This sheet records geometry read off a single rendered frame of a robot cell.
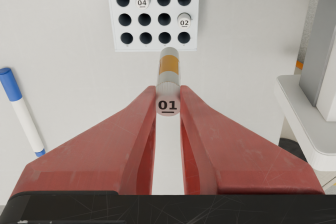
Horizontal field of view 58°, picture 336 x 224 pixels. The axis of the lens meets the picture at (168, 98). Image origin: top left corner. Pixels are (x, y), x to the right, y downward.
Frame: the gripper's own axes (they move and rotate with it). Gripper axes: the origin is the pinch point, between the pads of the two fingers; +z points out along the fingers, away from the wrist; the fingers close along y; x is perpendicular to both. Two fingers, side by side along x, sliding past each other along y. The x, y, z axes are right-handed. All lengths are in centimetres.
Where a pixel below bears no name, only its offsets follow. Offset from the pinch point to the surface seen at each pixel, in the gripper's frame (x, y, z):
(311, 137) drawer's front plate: 7.8, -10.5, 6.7
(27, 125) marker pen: 18.6, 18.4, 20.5
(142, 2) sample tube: 1.3, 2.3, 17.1
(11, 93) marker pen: 13.5, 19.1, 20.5
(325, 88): 5.5, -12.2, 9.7
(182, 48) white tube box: 6.2, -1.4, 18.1
